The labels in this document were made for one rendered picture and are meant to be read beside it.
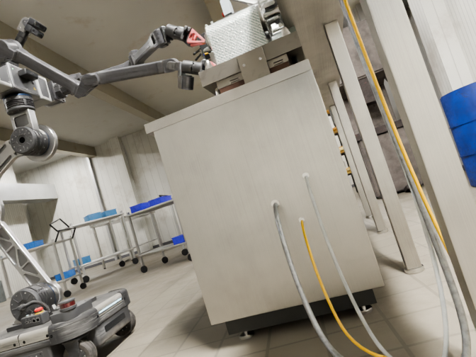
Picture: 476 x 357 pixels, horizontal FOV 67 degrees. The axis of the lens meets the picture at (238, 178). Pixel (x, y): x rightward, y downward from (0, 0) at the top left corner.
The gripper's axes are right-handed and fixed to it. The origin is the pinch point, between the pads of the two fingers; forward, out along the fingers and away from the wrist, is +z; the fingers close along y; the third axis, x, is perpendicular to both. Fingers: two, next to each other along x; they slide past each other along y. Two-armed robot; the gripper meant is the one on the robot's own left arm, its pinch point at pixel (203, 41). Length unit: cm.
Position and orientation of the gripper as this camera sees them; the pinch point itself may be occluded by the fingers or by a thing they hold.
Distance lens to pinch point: 179.6
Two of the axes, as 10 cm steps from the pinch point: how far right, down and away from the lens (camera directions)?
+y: -2.5, 0.0, -9.7
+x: 3.6, -9.3, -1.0
